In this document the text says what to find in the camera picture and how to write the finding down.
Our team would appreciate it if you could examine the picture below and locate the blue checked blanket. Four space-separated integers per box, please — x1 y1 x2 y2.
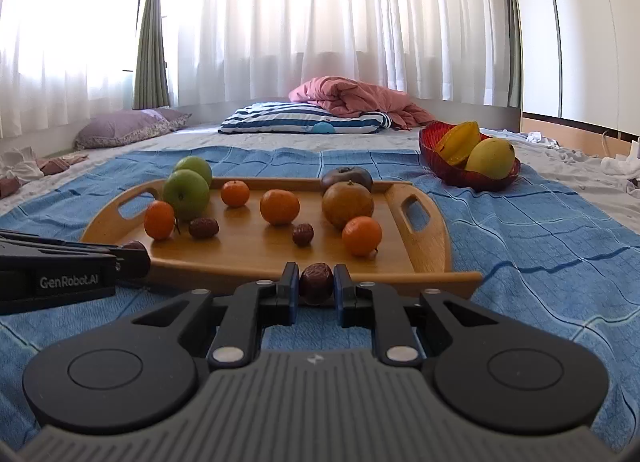
0 145 640 448

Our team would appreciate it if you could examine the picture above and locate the grey-green curtain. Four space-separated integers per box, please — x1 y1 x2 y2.
131 0 173 110
500 0 523 110

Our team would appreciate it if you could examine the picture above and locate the yellow mango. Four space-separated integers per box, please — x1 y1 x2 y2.
465 138 516 180

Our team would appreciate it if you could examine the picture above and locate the blue white striped pillow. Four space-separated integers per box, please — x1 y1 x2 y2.
218 102 392 134

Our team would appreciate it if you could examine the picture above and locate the white charging cable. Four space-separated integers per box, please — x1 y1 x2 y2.
601 129 640 161

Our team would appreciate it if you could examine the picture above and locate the yellow starfruit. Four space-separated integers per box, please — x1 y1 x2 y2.
434 121 482 166

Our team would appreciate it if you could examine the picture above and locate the wooden tray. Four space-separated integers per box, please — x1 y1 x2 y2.
80 177 483 299

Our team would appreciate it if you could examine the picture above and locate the white sheer curtain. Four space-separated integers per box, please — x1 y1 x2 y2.
0 0 521 140

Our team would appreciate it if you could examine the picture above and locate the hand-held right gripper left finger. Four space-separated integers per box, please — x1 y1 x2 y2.
131 261 301 369

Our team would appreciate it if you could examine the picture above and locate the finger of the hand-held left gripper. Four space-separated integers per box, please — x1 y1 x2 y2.
112 247 151 279

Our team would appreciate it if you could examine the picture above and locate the mandarin with stem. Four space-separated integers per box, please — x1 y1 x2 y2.
144 200 182 241

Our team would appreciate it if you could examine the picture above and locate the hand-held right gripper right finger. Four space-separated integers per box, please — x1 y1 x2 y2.
333 263 506 368

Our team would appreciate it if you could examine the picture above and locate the red glass bowl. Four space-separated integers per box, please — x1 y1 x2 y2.
418 122 521 192

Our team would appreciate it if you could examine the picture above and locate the large brownish orange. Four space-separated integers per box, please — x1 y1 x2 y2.
321 181 375 230

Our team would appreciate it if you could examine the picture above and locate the small orange mandarin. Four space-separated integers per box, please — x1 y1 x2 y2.
259 189 301 226
220 180 250 208

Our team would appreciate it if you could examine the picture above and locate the dark brown persimmon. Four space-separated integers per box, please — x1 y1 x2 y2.
320 167 373 193

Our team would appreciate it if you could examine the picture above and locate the white crumpled cloth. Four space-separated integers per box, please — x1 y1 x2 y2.
0 147 46 185
600 155 640 179

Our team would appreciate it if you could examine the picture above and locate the purple pillow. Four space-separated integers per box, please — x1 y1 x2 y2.
75 108 192 150

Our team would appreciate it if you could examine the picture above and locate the white wardrobe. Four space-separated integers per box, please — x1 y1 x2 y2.
520 0 640 135

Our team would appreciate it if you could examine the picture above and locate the pink blanket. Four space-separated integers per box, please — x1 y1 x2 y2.
289 76 437 130

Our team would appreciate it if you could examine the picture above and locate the green apple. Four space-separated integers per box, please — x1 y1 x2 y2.
163 169 211 222
173 156 213 188

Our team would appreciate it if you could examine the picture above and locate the wooden bed frame board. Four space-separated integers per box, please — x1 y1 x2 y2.
520 112 640 159

